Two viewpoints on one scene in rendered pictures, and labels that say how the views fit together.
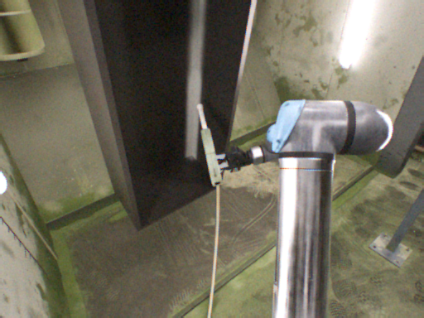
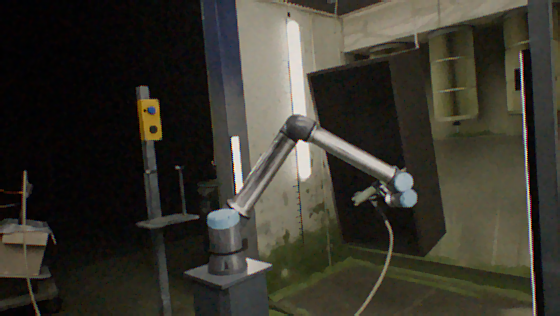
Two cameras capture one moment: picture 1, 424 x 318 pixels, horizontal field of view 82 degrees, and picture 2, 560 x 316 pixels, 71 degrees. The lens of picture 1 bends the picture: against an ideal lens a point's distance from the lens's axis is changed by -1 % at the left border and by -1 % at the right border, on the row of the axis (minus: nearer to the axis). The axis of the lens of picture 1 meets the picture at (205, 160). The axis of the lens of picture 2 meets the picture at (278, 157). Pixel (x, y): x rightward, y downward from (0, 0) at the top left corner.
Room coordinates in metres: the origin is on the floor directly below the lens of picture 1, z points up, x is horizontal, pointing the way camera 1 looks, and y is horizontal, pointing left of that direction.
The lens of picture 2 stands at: (-0.02, -2.21, 1.25)
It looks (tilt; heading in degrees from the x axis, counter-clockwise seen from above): 3 degrees down; 79
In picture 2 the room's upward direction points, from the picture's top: 5 degrees counter-clockwise
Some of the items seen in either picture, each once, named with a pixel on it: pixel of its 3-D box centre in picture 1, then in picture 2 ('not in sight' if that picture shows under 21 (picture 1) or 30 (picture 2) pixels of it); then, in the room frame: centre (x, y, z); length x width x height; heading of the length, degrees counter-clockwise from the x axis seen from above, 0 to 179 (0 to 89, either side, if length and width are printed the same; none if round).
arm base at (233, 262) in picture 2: not in sight; (227, 258); (0.06, -0.33, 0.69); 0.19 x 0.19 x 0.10
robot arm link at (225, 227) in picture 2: not in sight; (224, 229); (0.07, -0.32, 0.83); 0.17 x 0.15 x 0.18; 79
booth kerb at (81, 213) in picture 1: (194, 161); (513, 283); (2.00, 0.11, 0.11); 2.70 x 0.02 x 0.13; 123
